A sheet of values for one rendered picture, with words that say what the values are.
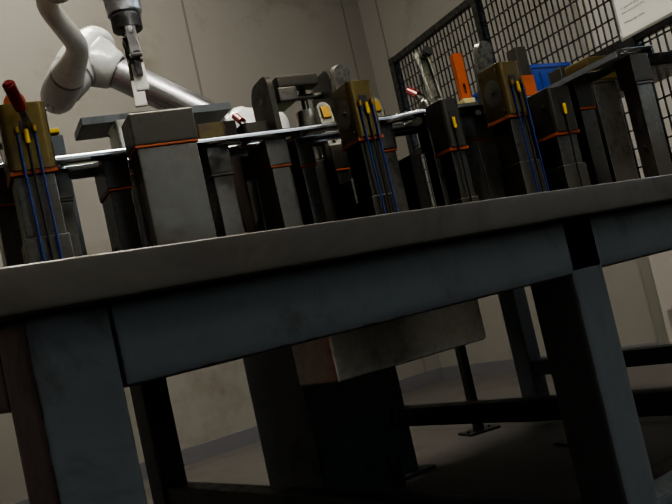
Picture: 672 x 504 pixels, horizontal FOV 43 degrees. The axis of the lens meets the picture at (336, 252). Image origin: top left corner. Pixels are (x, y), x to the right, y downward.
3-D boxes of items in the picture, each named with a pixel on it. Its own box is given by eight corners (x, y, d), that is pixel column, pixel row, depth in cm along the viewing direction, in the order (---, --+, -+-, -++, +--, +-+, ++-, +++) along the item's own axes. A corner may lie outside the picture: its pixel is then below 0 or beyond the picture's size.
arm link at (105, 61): (269, 188, 276) (290, 141, 288) (284, 160, 262) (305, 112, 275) (47, 83, 265) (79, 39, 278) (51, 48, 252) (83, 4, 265)
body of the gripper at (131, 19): (110, 24, 215) (117, 59, 215) (109, 11, 207) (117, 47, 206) (139, 21, 217) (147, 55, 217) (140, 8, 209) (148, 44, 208)
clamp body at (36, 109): (37, 318, 135) (-7, 99, 138) (32, 324, 148) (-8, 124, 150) (91, 307, 139) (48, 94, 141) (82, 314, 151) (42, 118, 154)
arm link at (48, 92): (38, 75, 244) (59, 45, 252) (24, 108, 258) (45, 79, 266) (79, 100, 248) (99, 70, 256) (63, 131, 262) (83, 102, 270)
